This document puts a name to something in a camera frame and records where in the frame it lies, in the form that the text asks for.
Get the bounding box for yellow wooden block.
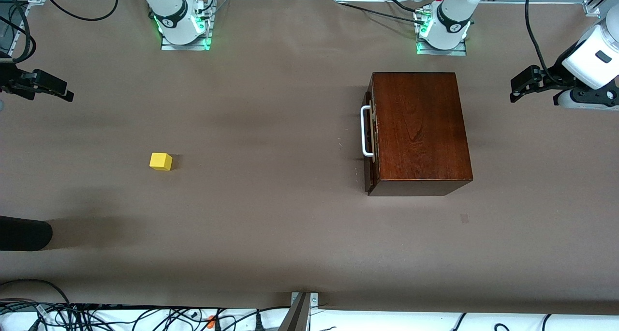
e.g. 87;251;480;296
149;152;173;171

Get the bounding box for wooden drawer with white handle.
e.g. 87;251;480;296
360;90;381;195

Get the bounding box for dark brown wooden cabinet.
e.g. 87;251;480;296
368;72;473;197

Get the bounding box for black rounded object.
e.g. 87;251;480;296
0;216;53;252

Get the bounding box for large table cover sheet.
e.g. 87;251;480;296
0;0;619;315

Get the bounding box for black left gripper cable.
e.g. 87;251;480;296
525;0;564;82

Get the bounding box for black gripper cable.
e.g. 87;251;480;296
525;0;564;82
0;0;35;64

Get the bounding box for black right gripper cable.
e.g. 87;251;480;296
0;0;35;64

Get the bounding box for black looped cable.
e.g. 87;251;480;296
43;0;119;21

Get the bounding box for metal table bracket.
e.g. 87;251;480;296
278;291;320;331

